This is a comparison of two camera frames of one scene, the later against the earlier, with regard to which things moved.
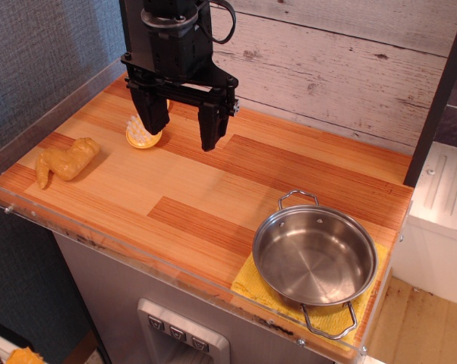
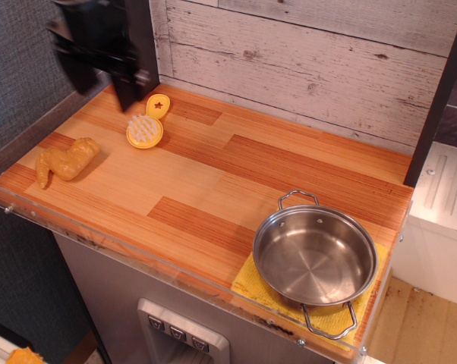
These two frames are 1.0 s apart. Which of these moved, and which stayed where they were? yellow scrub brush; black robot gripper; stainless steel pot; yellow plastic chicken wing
Moved: black robot gripper
Stayed: yellow scrub brush; yellow plastic chicken wing; stainless steel pot
